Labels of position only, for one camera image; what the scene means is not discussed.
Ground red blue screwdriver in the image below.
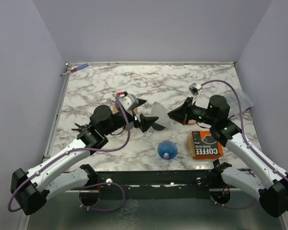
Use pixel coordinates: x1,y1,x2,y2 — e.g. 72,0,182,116
60,63,88,76

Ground orange coffee filter box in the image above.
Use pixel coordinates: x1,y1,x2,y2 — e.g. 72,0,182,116
187,130,224,160

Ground red and black carafe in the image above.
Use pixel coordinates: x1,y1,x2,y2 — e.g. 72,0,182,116
151,123,166,131

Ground blue ribbed dripper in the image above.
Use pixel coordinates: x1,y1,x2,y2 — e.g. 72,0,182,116
157,140,178,160

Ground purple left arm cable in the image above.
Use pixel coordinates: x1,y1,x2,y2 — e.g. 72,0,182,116
8,94,132,213

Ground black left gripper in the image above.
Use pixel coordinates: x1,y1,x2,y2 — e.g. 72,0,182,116
103,99,158,136

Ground clear plastic parts box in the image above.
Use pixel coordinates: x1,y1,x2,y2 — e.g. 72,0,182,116
225,91,254,118

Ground blue cone dripper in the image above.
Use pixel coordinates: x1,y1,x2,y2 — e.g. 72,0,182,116
115,102,120,111

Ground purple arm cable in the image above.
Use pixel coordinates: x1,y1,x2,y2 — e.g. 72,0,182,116
198,80,288,213
8,94,132,213

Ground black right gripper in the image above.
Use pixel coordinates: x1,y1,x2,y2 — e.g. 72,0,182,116
166,97,216,126

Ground black scissors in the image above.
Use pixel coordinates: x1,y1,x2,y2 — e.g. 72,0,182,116
71,123,91,133

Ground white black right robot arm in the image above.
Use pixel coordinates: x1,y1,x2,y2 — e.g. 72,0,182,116
168,95,288,218

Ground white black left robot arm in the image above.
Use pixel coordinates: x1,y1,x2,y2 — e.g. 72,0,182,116
8,94,158,215

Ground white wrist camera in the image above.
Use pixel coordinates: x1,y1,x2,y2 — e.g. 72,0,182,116
188,83,203,101
117,92,139,112

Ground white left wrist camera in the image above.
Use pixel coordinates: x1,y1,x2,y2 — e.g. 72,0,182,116
117,92,139,112

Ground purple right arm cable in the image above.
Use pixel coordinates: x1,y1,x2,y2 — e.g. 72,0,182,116
198,80,288,213

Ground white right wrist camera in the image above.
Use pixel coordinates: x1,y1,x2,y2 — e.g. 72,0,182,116
188,83,203,101

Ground white paper coffee filter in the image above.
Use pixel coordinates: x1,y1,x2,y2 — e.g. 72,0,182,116
150,102,174,129

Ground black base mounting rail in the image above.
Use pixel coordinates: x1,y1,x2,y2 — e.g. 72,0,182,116
95,170,226,199

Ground wooden ring coaster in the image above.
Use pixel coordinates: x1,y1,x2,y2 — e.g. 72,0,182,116
112,106,138,115
188,120,196,125

